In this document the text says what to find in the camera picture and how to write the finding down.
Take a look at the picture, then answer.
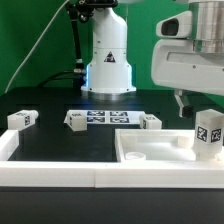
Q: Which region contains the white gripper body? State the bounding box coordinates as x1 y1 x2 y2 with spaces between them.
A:
151 10 224 95

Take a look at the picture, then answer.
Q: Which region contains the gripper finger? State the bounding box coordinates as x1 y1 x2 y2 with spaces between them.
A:
174 89 193 118

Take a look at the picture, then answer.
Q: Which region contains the white square tabletop part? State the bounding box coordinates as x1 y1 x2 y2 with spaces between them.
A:
114 128 224 164

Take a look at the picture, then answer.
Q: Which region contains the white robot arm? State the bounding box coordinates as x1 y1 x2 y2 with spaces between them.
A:
76 0 224 118

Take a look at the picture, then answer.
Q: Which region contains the printed marker sheet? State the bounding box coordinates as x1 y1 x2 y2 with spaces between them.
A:
73 110 144 124

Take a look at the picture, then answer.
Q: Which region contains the white U-shaped fence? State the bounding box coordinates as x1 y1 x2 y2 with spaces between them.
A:
0 130 224 188

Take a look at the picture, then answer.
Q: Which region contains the black cable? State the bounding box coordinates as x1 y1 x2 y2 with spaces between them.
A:
39 70 88 89

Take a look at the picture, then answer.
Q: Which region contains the white cable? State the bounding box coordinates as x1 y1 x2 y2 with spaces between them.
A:
4 0 72 95

